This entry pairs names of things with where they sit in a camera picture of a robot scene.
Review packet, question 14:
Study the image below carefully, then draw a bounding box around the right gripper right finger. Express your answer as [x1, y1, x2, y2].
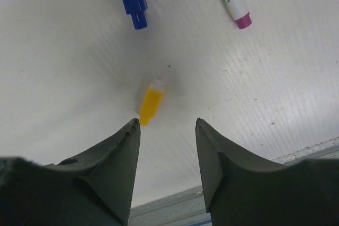
[195, 119, 338, 225]

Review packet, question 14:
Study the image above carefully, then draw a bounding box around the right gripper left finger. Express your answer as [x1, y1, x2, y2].
[1, 119, 141, 225]

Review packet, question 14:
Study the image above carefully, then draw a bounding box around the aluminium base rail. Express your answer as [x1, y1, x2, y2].
[128, 137, 338, 225]

